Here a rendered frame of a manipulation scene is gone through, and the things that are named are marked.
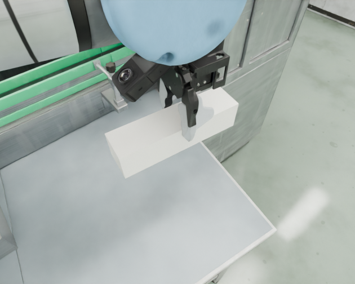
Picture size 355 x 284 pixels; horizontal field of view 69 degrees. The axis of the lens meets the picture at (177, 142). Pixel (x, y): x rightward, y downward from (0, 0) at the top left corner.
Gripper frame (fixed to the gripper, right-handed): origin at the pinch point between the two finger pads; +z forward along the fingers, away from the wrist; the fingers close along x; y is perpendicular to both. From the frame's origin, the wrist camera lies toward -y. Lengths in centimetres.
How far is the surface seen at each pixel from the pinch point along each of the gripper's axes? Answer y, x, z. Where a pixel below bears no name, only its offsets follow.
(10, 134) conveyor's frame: -33, 40, 23
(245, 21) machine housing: 50, 36, 9
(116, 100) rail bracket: -0.8, 35.2, 21.1
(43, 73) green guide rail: -17, 52, 15
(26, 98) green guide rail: -24, 43, 15
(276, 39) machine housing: 76, 40, 25
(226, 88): 46, 34, 36
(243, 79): 57, 36, 37
